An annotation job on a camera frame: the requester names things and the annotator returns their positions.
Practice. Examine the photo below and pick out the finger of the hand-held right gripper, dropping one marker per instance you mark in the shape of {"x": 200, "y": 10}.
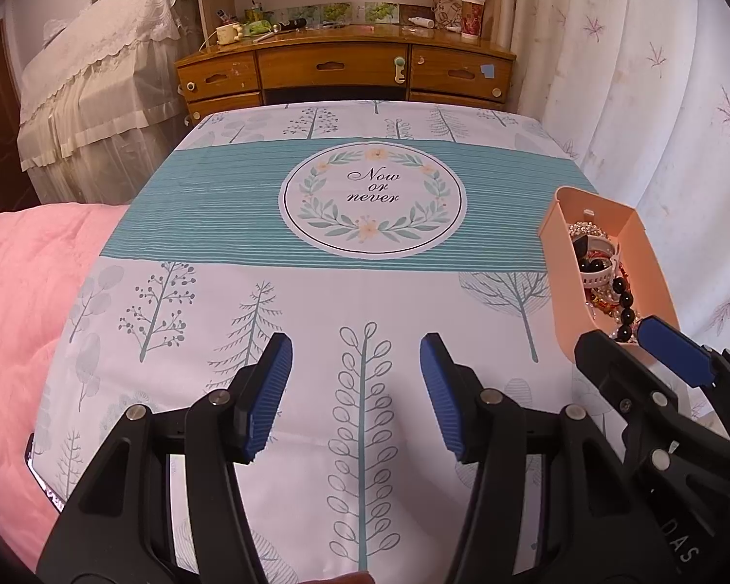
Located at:
{"x": 675, "y": 350}
{"x": 614, "y": 371}

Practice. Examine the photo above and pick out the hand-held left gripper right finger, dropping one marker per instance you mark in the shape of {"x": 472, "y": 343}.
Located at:
{"x": 441, "y": 389}

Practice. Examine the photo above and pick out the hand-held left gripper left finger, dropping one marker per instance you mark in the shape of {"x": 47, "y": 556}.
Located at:
{"x": 267, "y": 389}

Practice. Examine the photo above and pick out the gold leaf hair comb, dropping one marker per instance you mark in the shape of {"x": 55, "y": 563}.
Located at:
{"x": 597, "y": 305}

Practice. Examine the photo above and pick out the orange plastic box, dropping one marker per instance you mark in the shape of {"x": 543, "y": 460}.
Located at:
{"x": 645, "y": 255}

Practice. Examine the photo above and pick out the silver rhinestone jewelry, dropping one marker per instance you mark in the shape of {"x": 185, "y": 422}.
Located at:
{"x": 587, "y": 229}

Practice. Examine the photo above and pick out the tree print tablecloth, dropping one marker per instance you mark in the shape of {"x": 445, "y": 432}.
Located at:
{"x": 219, "y": 207}

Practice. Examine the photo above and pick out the smartphone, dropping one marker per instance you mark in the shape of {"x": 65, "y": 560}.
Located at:
{"x": 42, "y": 477}

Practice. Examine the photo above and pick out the white leaf print curtain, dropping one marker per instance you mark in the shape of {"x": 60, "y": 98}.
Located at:
{"x": 645, "y": 103}

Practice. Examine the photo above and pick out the pink blanket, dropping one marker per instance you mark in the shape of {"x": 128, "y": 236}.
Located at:
{"x": 24, "y": 316}

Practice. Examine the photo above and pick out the blue sticker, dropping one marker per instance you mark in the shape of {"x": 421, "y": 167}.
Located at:
{"x": 488, "y": 70}

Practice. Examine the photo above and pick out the cream drawer hook ornament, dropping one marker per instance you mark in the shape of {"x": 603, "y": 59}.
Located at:
{"x": 399, "y": 68}

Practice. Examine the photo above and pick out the wooden desk with drawers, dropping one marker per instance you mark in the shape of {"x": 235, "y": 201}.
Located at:
{"x": 340, "y": 67}

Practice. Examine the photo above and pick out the white mug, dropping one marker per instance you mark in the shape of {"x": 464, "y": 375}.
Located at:
{"x": 228, "y": 34}

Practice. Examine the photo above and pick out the white lace covered furniture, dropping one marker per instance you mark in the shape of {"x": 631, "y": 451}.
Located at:
{"x": 97, "y": 73}

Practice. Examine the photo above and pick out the green plastic item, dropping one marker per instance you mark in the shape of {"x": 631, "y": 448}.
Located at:
{"x": 257, "y": 28}

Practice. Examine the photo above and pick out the black flashlight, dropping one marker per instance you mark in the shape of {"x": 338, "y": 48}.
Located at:
{"x": 291, "y": 24}

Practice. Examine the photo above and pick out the white tube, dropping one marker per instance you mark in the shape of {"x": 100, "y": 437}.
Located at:
{"x": 423, "y": 21}

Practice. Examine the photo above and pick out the red and white paper cup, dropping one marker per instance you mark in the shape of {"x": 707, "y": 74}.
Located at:
{"x": 471, "y": 15}

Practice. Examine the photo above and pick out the pen holder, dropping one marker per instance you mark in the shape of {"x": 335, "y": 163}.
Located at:
{"x": 254, "y": 13}

